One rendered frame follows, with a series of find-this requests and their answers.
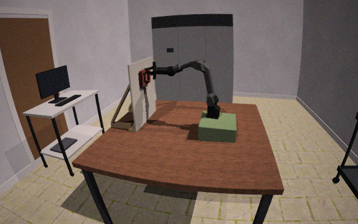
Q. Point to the dark brown wooden support brace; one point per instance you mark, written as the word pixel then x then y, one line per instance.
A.
pixel 123 125

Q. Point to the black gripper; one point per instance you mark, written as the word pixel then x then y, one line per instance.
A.
pixel 155 70

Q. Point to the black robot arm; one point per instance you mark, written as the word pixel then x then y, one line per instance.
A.
pixel 212 99

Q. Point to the red rectangular frame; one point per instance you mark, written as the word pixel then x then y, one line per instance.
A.
pixel 144 76

